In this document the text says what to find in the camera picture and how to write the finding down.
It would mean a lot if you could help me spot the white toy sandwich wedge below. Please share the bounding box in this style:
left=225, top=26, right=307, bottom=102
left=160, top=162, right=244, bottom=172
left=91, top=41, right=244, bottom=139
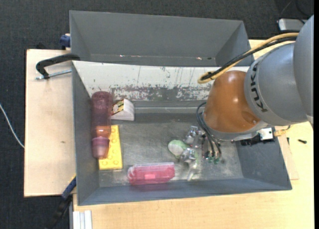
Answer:
left=110, top=98, right=136, bottom=122

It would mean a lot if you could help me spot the pale wood board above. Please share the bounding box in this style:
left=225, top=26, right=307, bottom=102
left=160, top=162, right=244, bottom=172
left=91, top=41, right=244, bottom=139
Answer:
left=23, top=48, right=77, bottom=197

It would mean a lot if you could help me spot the yellow flat studded block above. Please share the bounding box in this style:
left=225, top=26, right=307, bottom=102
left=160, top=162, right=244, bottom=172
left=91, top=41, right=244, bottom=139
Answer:
left=98, top=124, right=124, bottom=171

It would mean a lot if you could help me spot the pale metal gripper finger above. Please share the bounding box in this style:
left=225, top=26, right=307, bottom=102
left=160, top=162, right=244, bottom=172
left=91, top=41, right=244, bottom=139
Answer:
left=183, top=125, right=203, bottom=148
left=179, top=147, right=200, bottom=182

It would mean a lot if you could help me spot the pink clear plastic box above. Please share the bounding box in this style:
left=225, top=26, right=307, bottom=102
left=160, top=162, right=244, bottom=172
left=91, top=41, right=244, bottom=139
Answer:
left=127, top=162, right=176, bottom=186

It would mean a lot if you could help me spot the purple plastic bottle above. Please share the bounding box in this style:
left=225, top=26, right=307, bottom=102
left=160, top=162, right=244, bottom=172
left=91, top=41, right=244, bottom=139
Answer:
left=90, top=91, right=113, bottom=159

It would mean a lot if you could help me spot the grey metal bin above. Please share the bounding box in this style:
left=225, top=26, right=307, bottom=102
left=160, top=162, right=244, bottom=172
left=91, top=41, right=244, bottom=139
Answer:
left=69, top=10, right=293, bottom=206

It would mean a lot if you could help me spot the black cylinder on white bracket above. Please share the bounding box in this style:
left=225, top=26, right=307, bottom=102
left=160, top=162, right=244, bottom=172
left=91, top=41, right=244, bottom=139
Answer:
left=240, top=127, right=276, bottom=147

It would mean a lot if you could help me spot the pale green round toy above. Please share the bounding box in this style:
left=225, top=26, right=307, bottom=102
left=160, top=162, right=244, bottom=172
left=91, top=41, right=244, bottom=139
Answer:
left=167, top=139, right=190, bottom=159

